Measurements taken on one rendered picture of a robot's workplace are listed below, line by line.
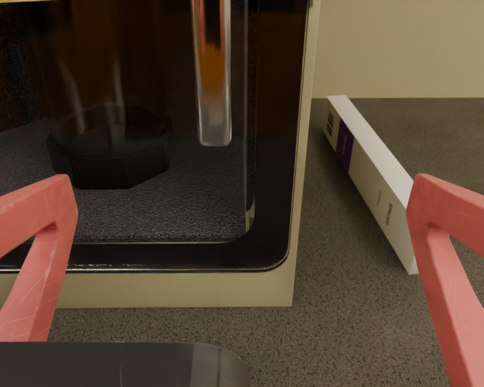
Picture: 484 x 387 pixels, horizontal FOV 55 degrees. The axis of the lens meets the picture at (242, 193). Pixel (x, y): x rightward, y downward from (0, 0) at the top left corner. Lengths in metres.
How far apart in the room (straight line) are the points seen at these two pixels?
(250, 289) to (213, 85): 0.20
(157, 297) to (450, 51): 0.57
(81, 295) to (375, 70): 0.54
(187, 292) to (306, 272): 0.11
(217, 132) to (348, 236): 0.26
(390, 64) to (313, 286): 0.44
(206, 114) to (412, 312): 0.25
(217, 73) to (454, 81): 0.63
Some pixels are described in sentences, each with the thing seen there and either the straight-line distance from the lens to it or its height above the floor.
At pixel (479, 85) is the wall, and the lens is 0.82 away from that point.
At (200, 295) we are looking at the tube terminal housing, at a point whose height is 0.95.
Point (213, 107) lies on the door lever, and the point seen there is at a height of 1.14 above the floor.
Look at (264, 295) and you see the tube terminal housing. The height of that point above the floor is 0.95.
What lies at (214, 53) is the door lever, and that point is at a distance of 0.19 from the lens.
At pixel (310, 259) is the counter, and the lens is 0.42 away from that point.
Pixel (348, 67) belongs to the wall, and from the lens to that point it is 0.74.
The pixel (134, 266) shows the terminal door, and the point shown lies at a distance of 0.33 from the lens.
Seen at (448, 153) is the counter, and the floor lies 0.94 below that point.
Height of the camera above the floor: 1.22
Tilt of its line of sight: 35 degrees down
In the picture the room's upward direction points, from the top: straight up
